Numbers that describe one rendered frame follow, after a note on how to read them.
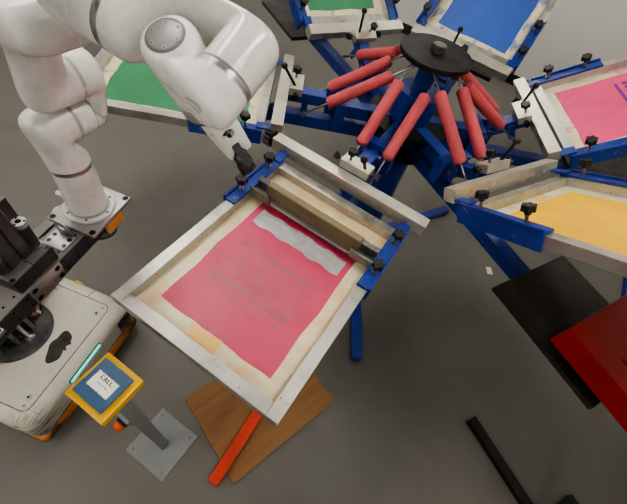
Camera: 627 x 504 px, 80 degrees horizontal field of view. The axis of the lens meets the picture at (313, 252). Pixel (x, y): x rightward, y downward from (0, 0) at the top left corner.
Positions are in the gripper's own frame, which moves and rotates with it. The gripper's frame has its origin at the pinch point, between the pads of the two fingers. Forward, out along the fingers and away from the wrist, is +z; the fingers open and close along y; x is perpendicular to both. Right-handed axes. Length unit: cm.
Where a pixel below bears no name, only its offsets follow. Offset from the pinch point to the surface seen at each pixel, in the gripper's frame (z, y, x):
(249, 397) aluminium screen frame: 35, -36, 34
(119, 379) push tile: 31, -12, 57
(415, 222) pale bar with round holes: 67, -25, -40
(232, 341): 43, -21, 31
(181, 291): 44, 1, 35
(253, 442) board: 125, -50, 70
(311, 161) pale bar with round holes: 67, 19, -27
